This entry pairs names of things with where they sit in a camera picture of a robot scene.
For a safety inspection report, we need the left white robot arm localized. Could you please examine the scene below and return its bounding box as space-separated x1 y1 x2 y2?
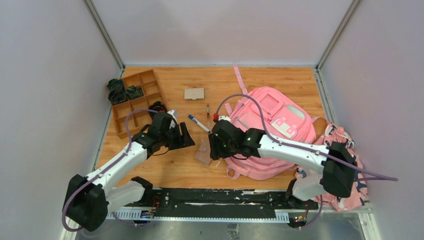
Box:
61 110 195 232

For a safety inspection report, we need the dark green strap roll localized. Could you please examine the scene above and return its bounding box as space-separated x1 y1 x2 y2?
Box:
125 85 145 100

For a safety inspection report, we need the dark strap roll top left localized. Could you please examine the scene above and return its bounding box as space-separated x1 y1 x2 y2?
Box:
106 78 125 92

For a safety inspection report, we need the black strap roll outside tray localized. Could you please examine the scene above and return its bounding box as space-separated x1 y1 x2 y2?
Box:
107 89 128 106

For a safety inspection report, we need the white blue marker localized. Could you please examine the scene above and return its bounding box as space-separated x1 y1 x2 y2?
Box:
188 114 211 134

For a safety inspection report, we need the black strap roll in tray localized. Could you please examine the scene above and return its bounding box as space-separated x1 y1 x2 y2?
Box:
149 100 168 114

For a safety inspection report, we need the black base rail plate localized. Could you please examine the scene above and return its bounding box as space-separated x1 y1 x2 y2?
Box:
120 187 319 220

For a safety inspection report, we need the beige wallet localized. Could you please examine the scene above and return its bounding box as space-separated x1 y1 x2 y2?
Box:
184 87 205 101

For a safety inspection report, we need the pink brown wallet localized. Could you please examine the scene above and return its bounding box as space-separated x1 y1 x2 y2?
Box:
194 139 212 166

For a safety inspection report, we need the red clear pen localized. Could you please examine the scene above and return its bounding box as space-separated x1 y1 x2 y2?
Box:
206 103 211 127

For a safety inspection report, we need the pink patterned cloth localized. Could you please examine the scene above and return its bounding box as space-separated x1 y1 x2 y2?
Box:
299 122 368 211

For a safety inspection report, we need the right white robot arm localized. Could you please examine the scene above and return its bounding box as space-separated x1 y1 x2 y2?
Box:
208 116 358 209

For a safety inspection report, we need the pink student backpack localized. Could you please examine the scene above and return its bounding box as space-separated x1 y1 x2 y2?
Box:
224 65 317 180

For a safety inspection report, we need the wooden divided organizer tray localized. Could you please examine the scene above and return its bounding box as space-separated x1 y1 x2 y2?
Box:
112 69 166 139

